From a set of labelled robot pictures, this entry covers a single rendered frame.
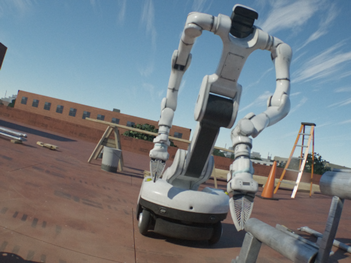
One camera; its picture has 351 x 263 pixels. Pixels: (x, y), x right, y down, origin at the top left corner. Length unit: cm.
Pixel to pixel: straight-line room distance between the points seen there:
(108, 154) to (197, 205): 300
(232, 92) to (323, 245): 112
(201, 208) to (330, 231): 118
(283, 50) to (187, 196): 94
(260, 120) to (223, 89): 43
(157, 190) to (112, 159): 287
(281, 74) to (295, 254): 99
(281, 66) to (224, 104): 37
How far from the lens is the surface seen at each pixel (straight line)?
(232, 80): 146
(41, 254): 122
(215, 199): 168
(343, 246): 238
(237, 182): 91
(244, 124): 102
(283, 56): 141
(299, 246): 59
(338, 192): 51
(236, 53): 140
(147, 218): 168
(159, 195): 162
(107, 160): 447
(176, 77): 161
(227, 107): 148
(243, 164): 95
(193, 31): 136
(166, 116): 159
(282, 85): 137
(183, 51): 155
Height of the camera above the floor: 56
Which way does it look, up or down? 5 degrees up
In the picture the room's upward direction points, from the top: 12 degrees clockwise
